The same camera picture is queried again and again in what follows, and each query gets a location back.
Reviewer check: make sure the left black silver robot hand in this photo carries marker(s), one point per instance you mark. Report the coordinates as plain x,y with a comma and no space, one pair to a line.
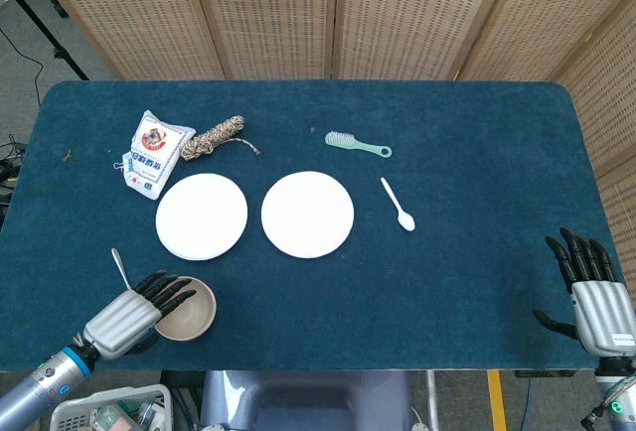
121,319

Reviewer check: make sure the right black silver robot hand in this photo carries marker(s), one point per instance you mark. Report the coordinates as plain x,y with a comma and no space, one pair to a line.
603,314

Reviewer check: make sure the beige bowl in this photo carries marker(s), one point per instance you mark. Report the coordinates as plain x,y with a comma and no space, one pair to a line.
206,329
185,316

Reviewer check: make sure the white round plate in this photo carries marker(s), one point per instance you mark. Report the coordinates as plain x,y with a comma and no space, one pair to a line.
201,217
308,215

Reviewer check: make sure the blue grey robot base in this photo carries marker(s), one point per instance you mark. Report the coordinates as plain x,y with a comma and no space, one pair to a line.
308,401

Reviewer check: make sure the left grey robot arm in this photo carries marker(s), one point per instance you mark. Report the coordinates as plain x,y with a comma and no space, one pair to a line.
42,386

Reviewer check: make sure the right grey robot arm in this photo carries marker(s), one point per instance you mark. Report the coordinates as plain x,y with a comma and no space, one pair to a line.
616,396

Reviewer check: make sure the metal spoon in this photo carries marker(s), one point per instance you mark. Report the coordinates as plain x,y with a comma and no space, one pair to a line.
120,268

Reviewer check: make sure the white plastic basket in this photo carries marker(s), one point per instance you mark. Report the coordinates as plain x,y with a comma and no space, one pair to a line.
84,411

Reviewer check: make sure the blue binder clip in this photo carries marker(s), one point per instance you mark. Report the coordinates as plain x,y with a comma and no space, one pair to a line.
120,163

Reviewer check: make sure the white sugar bag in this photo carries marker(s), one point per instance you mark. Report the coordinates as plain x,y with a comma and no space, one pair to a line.
154,155

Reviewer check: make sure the small brown debris piece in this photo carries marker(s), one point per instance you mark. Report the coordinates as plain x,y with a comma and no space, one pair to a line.
67,155

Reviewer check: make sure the white plastic spoon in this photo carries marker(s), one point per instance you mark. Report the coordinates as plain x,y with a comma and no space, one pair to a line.
407,222

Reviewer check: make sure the dark blue table cloth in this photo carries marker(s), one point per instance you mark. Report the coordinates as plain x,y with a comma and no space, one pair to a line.
348,312

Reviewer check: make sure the green scrubbing brush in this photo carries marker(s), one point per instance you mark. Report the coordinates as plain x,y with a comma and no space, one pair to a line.
340,140

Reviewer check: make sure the black tripod stand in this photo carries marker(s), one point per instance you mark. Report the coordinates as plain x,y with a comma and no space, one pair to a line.
49,39

